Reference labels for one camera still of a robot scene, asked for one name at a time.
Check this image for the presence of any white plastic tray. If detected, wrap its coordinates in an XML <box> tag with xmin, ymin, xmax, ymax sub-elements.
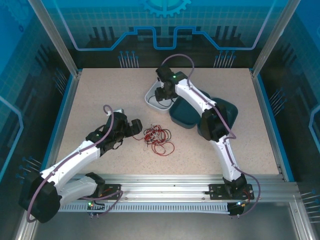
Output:
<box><xmin>144</xmin><ymin>79</ymin><xmax>177</xmax><ymax>116</ymax></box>

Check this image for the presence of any dark teal plastic tray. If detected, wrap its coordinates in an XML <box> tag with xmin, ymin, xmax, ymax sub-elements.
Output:
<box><xmin>169</xmin><ymin>89</ymin><xmax>211</xmax><ymax>130</ymax></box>
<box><xmin>196</xmin><ymin>97</ymin><xmax>239</xmax><ymax>138</ymax></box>

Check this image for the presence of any black connector block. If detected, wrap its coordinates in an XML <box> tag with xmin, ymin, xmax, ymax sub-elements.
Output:
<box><xmin>86</xmin><ymin>199</ymin><xmax>106</xmax><ymax>219</ymax></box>
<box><xmin>228</xmin><ymin>199</ymin><xmax>251</xmax><ymax>218</ymax></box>

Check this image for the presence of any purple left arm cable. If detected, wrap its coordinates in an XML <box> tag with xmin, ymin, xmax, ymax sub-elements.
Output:
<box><xmin>25</xmin><ymin>104</ymin><xmax>125</xmax><ymax>224</ymax></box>

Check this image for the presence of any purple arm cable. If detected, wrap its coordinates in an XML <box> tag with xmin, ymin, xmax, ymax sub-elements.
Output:
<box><xmin>25</xmin><ymin>104</ymin><xmax>125</xmax><ymax>224</ymax></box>
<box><xmin>161</xmin><ymin>54</ymin><xmax>262</xmax><ymax>218</ymax></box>

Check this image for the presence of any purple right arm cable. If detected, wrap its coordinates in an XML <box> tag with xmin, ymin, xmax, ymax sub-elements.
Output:
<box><xmin>161</xmin><ymin>54</ymin><xmax>262</xmax><ymax>218</ymax></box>

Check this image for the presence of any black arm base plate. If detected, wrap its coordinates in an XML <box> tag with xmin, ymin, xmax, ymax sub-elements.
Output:
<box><xmin>208</xmin><ymin>183</ymin><xmax>255</xmax><ymax>201</ymax></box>
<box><xmin>98</xmin><ymin>183</ymin><xmax>122</xmax><ymax>201</ymax></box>

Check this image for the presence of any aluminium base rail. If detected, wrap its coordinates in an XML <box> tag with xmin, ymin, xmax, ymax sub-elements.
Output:
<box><xmin>58</xmin><ymin>173</ymin><xmax>299</xmax><ymax>202</ymax></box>

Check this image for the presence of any white slotted cable duct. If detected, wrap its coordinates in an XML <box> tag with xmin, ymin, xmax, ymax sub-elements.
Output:
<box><xmin>57</xmin><ymin>201</ymin><xmax>232</xmax><ymax>214</ymax></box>

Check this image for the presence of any aluminium frame post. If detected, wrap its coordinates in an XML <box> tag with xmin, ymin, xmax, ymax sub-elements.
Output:
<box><xmin>26</xmin><ymin>0</ymin><xmax>82</xmax><ymax>77</ymax></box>
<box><xmin>251</xmin><ymin>0</ymin><xmax>301</xmax><ymax>77</ymax></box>

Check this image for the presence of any aluminium floor frame rail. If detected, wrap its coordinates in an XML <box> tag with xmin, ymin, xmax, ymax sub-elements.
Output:
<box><xmin>14</xmin><ymin>219</ymin><xmax>38</xmax><ymax>240</ymax></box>
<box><xmin>289</xmin><ymin>201</ymin><xmax>316</xmax><ymax>240</ymax></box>

